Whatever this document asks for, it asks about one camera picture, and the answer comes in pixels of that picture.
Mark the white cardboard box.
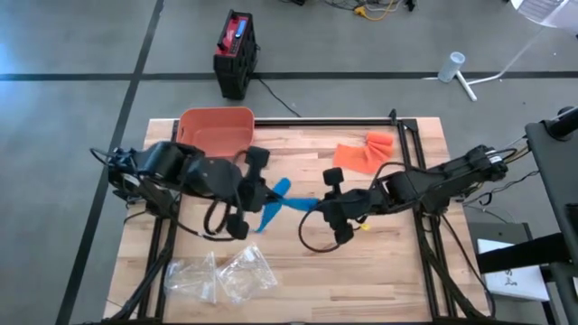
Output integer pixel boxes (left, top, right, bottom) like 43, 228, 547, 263
477, 237, 553, 303

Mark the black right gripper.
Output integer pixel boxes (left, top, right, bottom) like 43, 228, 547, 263
311, 166, 363, 246

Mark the white printed paper sheet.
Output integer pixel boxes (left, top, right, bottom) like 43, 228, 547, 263
509, 0, 578, 31

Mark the black aluminium table frame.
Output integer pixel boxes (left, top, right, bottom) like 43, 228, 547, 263
106, 107, 496, 325

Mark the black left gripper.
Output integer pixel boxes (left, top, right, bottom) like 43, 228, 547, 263
225, 145, 283, 242

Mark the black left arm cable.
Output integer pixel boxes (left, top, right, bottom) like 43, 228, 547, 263
170, 197, 241, 243

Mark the orange plastic basin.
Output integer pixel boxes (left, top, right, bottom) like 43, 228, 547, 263
175, 106, 256, 159

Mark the black loose cable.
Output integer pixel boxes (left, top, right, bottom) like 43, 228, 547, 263
461, 169, 542, 209

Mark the red and black power station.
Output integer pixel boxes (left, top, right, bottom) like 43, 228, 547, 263
212, 8, 260, 101

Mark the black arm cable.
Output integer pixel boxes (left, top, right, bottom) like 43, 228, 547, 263
170, 197, 241, 243
298, 209, 345, 255

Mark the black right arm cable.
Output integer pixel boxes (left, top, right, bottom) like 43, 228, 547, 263
298, 209, 345, 255

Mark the black equipment cart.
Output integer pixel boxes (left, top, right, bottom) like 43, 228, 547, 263
476, 106, 578, 325

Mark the white plastic cylinder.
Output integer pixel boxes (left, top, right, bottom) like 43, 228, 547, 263
436, 51, 467, 84

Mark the blue elastic bandage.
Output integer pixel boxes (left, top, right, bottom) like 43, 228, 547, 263
254, 176, 320, 235

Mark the white stand base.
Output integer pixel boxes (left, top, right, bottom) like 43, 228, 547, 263
422, 24, 550, 103

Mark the orange elastic bandage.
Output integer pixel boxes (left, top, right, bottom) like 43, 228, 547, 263
332, 131, 396, 175

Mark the yellow floor cable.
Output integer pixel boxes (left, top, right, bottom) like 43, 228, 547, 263
352, 0, 399, 23

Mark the clear plastic bag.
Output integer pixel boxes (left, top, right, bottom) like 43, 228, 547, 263
163, 251, 219, 305
215, 242, 279, 306

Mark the grey cabinet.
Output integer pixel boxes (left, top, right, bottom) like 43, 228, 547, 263
467, 220, 535, 247

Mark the black power cable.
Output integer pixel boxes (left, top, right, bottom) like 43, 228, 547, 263
255, 76, 303, 119

